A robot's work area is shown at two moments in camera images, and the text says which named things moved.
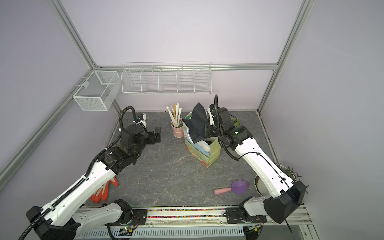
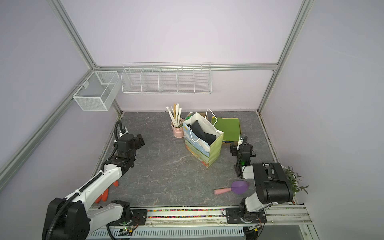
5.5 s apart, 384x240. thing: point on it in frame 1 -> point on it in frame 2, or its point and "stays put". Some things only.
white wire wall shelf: [166, 77] stays put
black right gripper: [209, 128] -> [234, 149]
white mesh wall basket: [100, 91] stays put
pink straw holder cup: [178, 132] stays put
